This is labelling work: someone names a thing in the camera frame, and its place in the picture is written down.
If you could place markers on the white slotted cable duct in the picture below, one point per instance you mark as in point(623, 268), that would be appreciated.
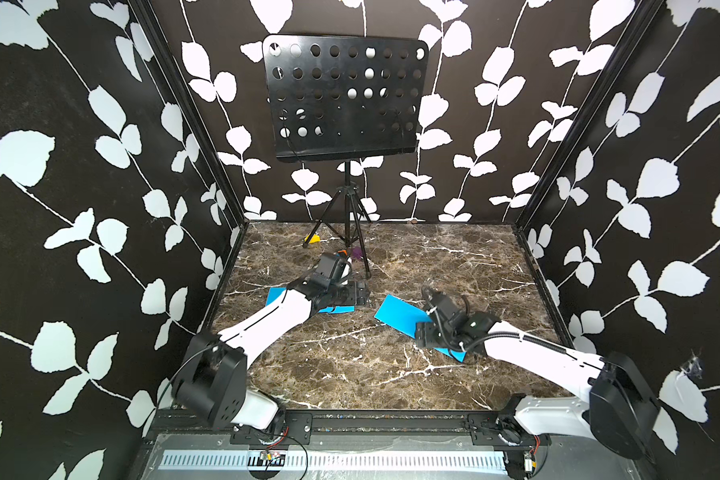
point(298, 461)

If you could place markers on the cyan paper sheet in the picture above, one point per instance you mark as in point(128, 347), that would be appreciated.
point(401, 316)
point(275, 292)

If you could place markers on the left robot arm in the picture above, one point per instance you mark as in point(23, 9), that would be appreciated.
point(212, 380)

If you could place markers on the black perforated music stand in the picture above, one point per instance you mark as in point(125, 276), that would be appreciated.
point(343, 98)

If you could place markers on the black front mounting rail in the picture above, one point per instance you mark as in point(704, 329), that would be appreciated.
point(480, 427)

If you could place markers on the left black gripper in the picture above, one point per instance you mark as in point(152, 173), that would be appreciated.
point(356, 296)

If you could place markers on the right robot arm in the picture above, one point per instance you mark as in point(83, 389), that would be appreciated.
point(609, 399)

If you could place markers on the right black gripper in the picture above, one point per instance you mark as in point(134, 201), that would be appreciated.
point(426, 340)

